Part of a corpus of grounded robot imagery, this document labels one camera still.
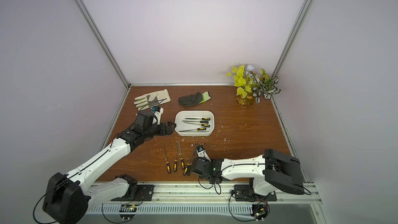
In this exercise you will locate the small circuit board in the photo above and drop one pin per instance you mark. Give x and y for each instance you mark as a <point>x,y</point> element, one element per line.
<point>127,212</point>
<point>260,211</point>

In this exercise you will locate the beige grey work glove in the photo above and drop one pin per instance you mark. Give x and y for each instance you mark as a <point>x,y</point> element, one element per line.
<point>152,99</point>

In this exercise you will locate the aluminium corner frame post left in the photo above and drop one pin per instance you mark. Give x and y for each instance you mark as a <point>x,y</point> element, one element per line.
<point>101,40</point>

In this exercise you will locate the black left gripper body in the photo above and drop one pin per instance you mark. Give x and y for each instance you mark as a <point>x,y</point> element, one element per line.
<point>152,131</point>

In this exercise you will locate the white plastic storage box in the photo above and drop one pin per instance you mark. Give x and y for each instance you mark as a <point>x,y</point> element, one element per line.
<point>194,114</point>

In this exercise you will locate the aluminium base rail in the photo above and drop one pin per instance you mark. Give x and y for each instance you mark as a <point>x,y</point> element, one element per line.
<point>192,198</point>

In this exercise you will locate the aluminium corner frame post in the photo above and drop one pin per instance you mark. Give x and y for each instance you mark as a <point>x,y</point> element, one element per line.
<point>293,34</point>
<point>101,40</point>

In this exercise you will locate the black green work glove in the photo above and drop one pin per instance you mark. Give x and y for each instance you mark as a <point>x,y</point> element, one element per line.
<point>194,99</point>

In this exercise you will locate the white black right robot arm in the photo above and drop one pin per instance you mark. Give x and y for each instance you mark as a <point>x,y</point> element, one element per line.
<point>269,172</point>

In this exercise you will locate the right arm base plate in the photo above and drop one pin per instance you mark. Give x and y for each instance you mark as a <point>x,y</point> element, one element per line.
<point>246,193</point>

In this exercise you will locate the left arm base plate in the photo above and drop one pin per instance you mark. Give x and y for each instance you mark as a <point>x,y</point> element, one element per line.
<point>140,193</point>

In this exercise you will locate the artificial green leafy plant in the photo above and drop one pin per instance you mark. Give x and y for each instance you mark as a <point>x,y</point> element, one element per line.
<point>246,81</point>

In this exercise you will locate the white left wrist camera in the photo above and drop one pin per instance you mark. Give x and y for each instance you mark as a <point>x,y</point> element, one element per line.
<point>157,112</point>

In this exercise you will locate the right small circuit board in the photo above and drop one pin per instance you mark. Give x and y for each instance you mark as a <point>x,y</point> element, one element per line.
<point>260,211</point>

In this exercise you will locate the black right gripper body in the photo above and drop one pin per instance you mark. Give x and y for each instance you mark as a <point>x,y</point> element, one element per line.
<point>195,160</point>

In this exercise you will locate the left small circuit board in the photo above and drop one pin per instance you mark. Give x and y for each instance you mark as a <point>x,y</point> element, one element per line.
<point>127,212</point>

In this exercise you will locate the aluminium corner frame post right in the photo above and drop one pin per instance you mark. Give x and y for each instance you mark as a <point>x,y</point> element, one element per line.
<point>293,34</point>

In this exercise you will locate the amber glass plant vase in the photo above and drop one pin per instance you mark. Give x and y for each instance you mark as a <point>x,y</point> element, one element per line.
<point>249,100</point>

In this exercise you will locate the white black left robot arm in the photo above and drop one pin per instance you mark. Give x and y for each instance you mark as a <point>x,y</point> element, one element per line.
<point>69,196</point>

